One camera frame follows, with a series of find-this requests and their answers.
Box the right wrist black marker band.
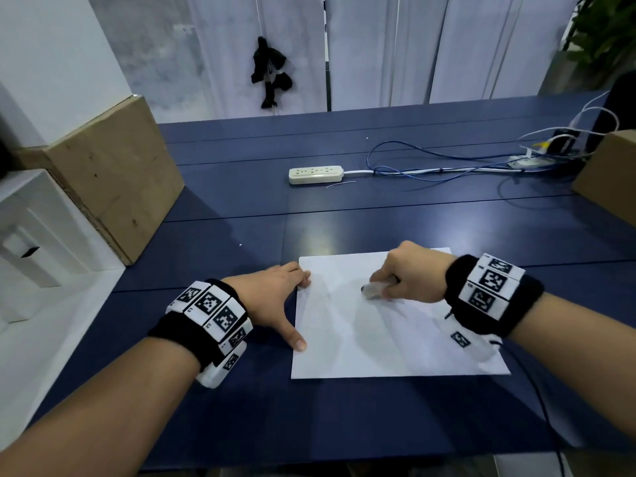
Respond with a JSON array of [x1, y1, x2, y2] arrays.
[[444, 253, 545, 363]]

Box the green plant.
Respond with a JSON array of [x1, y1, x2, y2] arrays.
[[561, 0, 636, 77]]

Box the small grey eraser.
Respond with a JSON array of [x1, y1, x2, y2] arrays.
[[361, 281, 394, 300]]

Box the white curtain panels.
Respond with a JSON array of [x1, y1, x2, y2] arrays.
[[186, 0, 580, 120]]

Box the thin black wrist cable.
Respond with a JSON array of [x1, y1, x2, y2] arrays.
[[492, 340, 566, 477]]

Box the left wrist black marker band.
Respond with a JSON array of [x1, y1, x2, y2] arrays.
[[148, 279, 254, 389]]

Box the white paper sheet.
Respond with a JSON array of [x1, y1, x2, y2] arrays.
[[291, 247, 511, 380]]

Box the white power strip cable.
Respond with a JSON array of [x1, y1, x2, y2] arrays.
[[343, 165, 528, 175]]

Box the wrist black marker band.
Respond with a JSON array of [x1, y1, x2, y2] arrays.
[[444, 253, 545, 363], [148, 279, 254, 389]]

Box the power strip with plugs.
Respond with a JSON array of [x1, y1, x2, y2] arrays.
[[507, 153, 558, 171]]

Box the black hanging cloth object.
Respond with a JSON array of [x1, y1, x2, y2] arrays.
[[250, 36, 293, 110]]

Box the white open box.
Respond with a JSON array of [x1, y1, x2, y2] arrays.
[[0, 169, 126, 324]]

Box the white looped cables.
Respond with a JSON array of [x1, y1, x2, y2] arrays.
[[519, 91, 620, 155]]

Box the person's right hand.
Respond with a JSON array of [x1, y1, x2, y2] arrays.
[[382, 240, 454, 304]]

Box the person's right forearm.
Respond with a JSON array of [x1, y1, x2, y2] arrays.
[[507, 292, 636, 443]]

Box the person's left forearm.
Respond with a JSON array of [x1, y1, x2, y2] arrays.
[[0, 335, 204, 477]]

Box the person's left hand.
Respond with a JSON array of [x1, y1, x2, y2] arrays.
[[221, 261, 312, 352]]

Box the white power strip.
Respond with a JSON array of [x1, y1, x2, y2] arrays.
[[289, 166, 345, 186]]

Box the blue cable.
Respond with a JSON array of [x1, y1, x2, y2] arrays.
[[367, 140, 572, 184]]

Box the black device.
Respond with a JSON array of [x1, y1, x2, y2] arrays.
[[586, 71, 636, 154]]

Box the small cardboard box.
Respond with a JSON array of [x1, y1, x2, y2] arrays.
[[571, 129, 636, 228]]

